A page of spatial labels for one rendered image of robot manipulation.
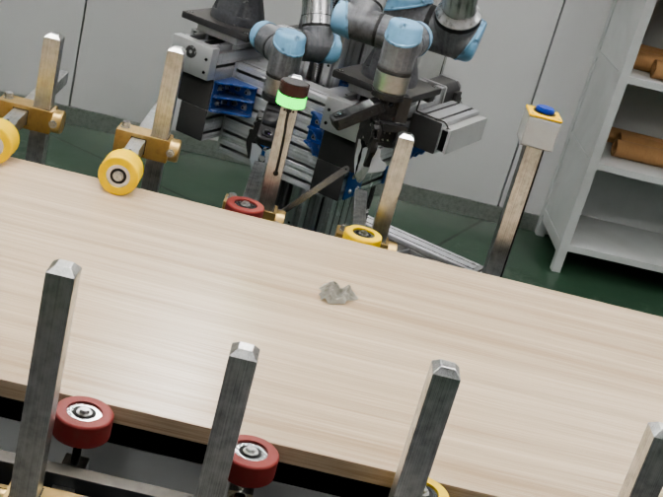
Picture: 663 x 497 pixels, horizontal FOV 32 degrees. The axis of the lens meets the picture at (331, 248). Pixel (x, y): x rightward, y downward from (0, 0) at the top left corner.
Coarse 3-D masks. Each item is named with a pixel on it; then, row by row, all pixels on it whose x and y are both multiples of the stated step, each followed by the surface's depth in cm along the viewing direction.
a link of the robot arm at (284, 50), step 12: (276, 36) 267; (288, 36) 265; (300, 36) 267; (264, 48) 272; (276, 48) 267; (288, 48) 266; (300, 48) 267; (276, 60) 268; (288, 60) 267; (300, 60) 269; (276, 72) 268; (288, 72) 268
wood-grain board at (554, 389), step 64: (0, 192) 216; (64, 192) 223; (0, 256) 192; (64, 256) 198; (128, 256) 204; (192, 256) 211; (256, 256) 217; (320, 256) 225; (384, 256) 233; (0, 320) 174; (128, 320) 183; (192, 320) 188; (256, 320) 194; (320, 320) 200; (384, 320) 206; (448, 320) 212; (512, 320) 219; (576, 320) 227; (640, 320) 235; (0, 384) 160; (64, 384) 162; (128, 384) 166; (192, 384) 171; (256, 384) 175; (320, 384) 180; (384, 384) 185; (512, 384) 196; (576, 384) 202; (640, 384) 208; (320, 448) 163; (384, 448) 168; (448, 448) 172; (512, 448) 176; (576, 448) 181
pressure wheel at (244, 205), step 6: (228, 198) 239; (234, 198) 240; (240, 198) 240; (246, 198) 241; (228, 204) 237; (234, 204) 237; (240, 204) 238; (246, 204) 238; (252, 204) 240; (258, 204) 240; (234, 210) 235; (240, 210) 235; (246, 210) 235; (252, 210) 236; (258, 210) 237; (258, 216) 237
